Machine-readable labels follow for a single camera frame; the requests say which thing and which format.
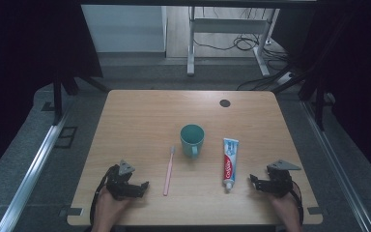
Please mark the black round table grommet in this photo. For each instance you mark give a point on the black round table grommet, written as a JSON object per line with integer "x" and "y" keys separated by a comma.
{"x": 225, "y": 103}

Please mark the black table bracket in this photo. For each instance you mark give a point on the black table bracket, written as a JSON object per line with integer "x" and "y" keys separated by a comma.
{"x": 315, "y": 210}
{"x": 72, "y": 211}

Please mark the aluminium floor rail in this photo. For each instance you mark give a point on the aluminium floor rail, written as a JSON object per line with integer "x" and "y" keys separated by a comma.
{"x": 32, "y": 174}
{"x": 338, "y": 167}

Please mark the white metal desk frame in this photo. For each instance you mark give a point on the white metal desk frame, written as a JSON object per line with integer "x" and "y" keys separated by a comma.
{"x": 228, "y": 25}

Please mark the white power strip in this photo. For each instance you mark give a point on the white power strip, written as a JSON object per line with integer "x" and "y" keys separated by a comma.
{"x": 285, "y": 78}

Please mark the white blue toothpaste tube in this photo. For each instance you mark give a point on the white blue toothpaste tube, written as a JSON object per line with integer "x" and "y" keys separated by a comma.
{"x": 230, "y": 161}

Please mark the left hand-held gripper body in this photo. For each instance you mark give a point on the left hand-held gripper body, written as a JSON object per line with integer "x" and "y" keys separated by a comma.
{"x": 119, "y": 187}

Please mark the teal cup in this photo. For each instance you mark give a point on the teal cup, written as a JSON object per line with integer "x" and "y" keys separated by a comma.
{"x": 191, "y": 143}

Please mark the person's right hand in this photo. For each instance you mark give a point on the person's right hand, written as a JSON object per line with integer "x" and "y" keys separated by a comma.
{"x": 286, "y": 209}

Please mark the white cabinet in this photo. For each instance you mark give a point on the white cabinet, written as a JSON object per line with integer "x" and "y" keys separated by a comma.
{"x": 122, "y": 29}

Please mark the black floor plate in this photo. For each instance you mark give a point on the black floor plate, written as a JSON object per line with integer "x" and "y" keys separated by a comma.
{"x": 66, "y": 137}

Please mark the pink toothbrush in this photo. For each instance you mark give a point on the pink toothbrush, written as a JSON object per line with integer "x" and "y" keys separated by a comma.
{"x": 169, "y": 170}

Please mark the dark curtain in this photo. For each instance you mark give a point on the dark curtain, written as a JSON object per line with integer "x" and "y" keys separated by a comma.
{"x": 22, "y": 64}
{"x": 357, "y": 71}

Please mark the person's left hand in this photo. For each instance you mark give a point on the person's left hand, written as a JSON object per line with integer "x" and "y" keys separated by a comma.
{"x": 108, "y": 208}

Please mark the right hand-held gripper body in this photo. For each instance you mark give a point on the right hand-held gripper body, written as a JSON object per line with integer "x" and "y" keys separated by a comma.
{"x": 278, "y": 183}

